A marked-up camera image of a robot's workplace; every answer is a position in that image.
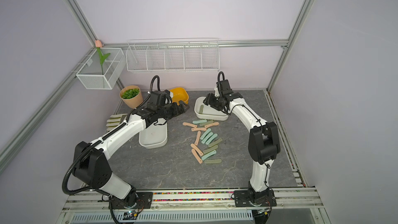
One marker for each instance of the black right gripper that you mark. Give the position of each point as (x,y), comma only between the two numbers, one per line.
(209,97)

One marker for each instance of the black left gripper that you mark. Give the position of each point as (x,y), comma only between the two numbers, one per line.
(182,110)

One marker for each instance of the olive knife apart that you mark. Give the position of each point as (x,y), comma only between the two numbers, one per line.
(201,109)

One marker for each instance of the white basin with knives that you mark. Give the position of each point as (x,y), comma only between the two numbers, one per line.
(208,112)

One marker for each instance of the white basin near left arm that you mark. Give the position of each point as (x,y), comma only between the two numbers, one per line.
(154,137)

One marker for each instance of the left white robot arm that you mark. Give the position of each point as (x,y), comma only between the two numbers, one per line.
(90,169)

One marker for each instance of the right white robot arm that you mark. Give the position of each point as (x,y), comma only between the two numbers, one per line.
(263,145)

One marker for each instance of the yellow plastic basin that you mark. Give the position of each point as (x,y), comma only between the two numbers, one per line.
(179,94)

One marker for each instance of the peach knife top left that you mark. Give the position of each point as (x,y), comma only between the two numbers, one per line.
(189,125)

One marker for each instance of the peach knife top right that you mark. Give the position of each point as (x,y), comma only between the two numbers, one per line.
(212,125)

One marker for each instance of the olive knife top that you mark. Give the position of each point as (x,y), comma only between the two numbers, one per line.
(206,123)

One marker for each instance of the mint knife top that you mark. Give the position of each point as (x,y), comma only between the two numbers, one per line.
(199,121)

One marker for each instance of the mint knife middle left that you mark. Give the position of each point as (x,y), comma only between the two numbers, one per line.
(205,134)

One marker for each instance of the peach knife top centre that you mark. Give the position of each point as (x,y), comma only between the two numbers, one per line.
(198,129)

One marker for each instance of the mint knife middle right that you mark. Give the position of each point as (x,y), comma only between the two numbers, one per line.
(211,139)

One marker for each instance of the mint knife middle centre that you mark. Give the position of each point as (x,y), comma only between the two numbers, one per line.
(207,137)

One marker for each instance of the peach knife upright middle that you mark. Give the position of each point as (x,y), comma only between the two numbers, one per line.
(197,138)

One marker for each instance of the peach plastic plant pot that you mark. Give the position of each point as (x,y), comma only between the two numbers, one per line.
(134,102)

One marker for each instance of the green artificial plant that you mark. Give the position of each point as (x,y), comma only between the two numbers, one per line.
(130,93)

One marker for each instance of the peach knife lower middle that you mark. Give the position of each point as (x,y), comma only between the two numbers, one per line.
(200,153)

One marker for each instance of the mint knife bottom of pile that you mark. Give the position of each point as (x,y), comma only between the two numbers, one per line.
(207,155)

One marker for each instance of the beige green work glove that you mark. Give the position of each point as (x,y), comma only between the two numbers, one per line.
(114,121)

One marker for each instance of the peach knife bottom of pile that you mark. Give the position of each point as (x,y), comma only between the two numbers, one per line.
(197,156)

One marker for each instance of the small white mesh basket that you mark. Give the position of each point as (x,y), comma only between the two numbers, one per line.
(90,73)

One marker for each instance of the artificial pink tulip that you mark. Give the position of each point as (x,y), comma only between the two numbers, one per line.
(102,57)

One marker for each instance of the white wire wall shelf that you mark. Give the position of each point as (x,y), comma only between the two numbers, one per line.
(173,55)

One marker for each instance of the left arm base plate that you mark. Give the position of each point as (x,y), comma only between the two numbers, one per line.
(136,200)

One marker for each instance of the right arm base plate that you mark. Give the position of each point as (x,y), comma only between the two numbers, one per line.
(250,198)

